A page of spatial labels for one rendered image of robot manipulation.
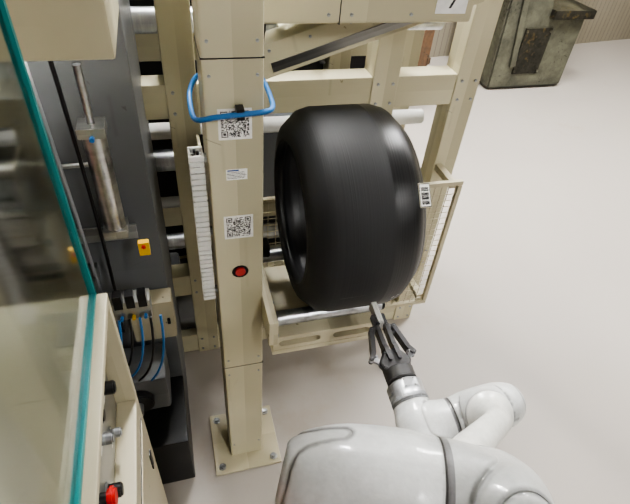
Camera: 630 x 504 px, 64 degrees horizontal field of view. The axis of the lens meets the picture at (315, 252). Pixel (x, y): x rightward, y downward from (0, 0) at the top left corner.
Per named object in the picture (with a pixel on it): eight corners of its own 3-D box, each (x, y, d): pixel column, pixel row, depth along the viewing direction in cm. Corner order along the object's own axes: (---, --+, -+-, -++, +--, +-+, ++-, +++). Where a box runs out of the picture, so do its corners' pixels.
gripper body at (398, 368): (422, 372, 121) (408, 340, 127) (390, 379, 119) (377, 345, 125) (414, 387, 127) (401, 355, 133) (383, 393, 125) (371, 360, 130)
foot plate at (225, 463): (216, 476, 202) (216, 474, 201) (209, 417, 221) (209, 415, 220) (281, 462, 208) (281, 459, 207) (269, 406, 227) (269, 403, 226)
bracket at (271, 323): (268, 346, 147) (269, 324, 141) (247, 257, 176) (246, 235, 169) (279, 344, 148) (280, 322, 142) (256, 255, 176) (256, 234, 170)
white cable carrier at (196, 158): (203, 300, 145) (188, 157, 114) (202, 288, 149) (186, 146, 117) (219, 298, 147) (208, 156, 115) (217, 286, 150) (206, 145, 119)
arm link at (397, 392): (398, 400, 115) (389, 376, 119) (389, 416, 122) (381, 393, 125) (433, 392, 117) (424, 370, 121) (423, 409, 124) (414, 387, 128)
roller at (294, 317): (271, 308, 150) (272, 321, 152) (274, 316, 146) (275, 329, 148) (380, 292, 158) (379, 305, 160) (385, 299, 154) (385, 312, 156)
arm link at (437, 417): (391, 419, 123) (442, 403, 124) (414, 484, 114) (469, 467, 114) (389, 403, 115) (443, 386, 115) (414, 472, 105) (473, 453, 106)
